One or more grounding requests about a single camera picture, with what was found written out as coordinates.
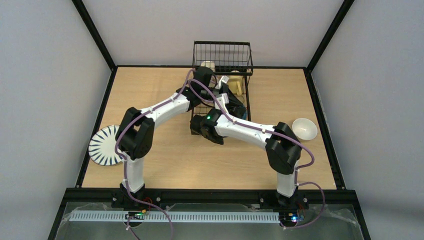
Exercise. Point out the white slotted cable duct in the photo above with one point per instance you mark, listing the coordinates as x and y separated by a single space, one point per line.
175 217

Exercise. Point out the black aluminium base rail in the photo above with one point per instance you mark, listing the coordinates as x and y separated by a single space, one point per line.
266 199

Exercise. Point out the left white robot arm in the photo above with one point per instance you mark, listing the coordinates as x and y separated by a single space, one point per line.
134 138

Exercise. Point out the plain white bowl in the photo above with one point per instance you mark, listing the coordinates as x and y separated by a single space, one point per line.
304 129

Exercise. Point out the blue striped white plate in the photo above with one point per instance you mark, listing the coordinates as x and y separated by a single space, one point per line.
101 148

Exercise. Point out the black wire dish rack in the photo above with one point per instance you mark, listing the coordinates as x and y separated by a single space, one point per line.
230 58

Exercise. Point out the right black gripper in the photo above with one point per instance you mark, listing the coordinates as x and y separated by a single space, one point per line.
236 108

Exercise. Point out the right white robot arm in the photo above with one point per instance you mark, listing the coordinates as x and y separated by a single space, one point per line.
279 142

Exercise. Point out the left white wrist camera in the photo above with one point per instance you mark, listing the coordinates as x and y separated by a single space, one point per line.
223 80

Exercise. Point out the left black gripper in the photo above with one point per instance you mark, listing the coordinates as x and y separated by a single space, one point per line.
224 88

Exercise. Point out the white bowl with dark rim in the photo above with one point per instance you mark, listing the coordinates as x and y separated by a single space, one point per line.
245 116

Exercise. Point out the yellow ceramic mug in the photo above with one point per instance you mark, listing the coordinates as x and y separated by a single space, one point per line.
235 84

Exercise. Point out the seashell pattern ceramic mug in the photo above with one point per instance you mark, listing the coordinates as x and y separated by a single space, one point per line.
208 64

